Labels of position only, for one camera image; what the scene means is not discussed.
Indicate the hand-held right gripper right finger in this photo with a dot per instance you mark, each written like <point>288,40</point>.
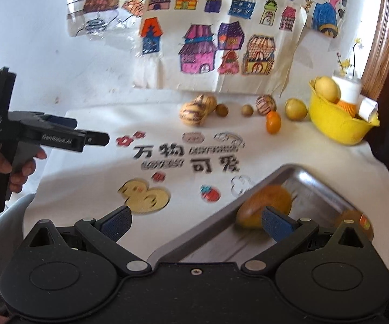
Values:
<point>275,224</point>

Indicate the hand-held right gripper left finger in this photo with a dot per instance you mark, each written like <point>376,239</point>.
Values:
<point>116,222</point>

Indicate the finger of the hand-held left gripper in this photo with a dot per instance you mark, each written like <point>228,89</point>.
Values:
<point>96,139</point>
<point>62,120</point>

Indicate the brown oval fruit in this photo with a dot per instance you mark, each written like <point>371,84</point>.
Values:
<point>265,202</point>

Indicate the metal tray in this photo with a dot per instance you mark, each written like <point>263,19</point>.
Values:
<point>316,189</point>

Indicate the small oval orange citrus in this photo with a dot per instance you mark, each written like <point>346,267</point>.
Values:
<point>273,122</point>

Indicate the brown longan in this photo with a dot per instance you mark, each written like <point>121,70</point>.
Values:
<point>221,109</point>
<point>247,110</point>

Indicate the person's left hand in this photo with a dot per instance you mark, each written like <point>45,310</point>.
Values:
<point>22,175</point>

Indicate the white printed tablecloth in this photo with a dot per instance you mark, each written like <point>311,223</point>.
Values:
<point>96,172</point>

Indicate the kiwi with red sticker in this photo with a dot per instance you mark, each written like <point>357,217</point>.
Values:
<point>354,217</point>

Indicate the yellow plastic bowl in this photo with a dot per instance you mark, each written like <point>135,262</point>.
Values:
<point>339,126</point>

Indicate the yellow-green round fruit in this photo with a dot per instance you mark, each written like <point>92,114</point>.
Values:
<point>295,109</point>

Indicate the small striped pepino melon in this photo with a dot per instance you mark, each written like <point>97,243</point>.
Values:
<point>266,104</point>

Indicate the coloured figures drawing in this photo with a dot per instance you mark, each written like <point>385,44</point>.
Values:
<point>103,3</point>

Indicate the orange ribbed cup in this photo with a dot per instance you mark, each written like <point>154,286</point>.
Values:
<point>347,108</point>

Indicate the yellow round fruit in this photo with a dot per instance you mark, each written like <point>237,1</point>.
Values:
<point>327,88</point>

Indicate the rolled white paper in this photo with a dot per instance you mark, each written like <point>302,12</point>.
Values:
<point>368,108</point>

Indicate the coloured houses drawing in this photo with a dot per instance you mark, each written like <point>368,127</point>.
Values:
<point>214,23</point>

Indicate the yellow flower sprig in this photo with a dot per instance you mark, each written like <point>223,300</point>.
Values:
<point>346,62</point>

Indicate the teddy bear drawing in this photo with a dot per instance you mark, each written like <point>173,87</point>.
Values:
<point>316,3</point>

